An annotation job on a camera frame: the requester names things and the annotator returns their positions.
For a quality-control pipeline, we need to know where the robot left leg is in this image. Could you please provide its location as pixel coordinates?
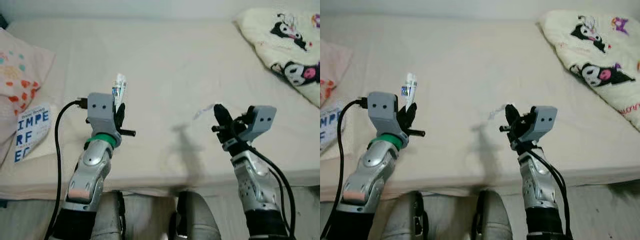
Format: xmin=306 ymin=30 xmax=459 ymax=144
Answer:
xmin=385 ymin=190 xmax=427 ymax=240
xmin=92 ymin=190 xmax=127 ymax=240

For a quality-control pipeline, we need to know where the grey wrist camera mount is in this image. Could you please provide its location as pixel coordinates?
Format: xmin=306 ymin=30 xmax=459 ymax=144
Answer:
xmin=367 ymin=92 xmax=402 ymax=147
xmin=244 ymin=105 xmax=277 ymax=142
xmin=530 ymin=106 xmax=558 ymax=143
xmin=87 ymin=93 xmax=123 ymax=147

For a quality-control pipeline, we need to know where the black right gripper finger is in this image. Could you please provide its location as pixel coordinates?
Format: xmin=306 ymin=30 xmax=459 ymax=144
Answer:
xmin=214 ymin=104 xmax=234 ymax=132
xmin=504 ymin=103 xmax=523 ymax=132

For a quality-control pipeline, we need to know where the pink patterned pillow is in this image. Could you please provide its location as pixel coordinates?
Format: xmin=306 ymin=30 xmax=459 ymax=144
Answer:
xmin=320 ymin=40 xmax=353 ymax=108
xmin=0 ymin=27 xmax=56 ymax=167

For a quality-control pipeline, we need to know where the cream sheeted mattress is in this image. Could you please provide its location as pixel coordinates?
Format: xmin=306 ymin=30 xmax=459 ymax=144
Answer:
xmin=0 ymin=19 xmax=321 ymax=202
xmin=320 ymin=14 xmax=640 ymax=202

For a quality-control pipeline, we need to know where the robot right leg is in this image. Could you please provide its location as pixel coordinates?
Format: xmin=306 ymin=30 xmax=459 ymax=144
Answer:
xmin=475 ymin=189 xmax=522 ymax=240
xmin=175 ymin=190 xmax=222 ymax=240

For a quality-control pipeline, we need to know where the cream cartoon print blanket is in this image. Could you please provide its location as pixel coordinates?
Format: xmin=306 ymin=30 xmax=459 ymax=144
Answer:
xmin=236 ymin=7 xmax=321 ymax=108
xmin=538 ymin=10 xmax=640 ymax=132

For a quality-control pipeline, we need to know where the robot leg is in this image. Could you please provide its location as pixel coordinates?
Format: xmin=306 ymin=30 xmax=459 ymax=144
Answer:
xmin=475 ymin=189 xmax=522 ymax=240
xmin=175 ymin=190 xmax=222 ymax=240
xmin=385 ymin=190 xmax=427 ymax=240
xmin=92 ymin=190 xmax=127 ymax=240

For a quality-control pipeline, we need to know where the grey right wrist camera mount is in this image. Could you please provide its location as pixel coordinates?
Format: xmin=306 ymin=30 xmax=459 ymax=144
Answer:
xmin=244 ymin=105 xmax=277 ymax=142
xmin=530 ymin=106 xmax=558 ymax=143

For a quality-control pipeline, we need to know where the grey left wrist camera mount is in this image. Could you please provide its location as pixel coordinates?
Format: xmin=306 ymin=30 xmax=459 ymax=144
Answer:
xmin=87 ymin=93 xmax=123 ymax=147
xmin=367 ymin=92 xmax=402 ymax=147

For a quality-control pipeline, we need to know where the white tissue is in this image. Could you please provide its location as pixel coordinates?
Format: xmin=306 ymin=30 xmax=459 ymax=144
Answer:
xmin=193 ymin=104 xmax=217 ymax=121
xmin=488 ymin=103 xmax=508 ymax=121

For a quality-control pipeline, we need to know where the blue and white book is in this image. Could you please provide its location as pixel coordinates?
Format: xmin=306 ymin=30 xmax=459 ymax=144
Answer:
xmin=13 ymin=102 xmax=53 ymax=164
xmin=320 ymin=101 xmax=342 ymax=154

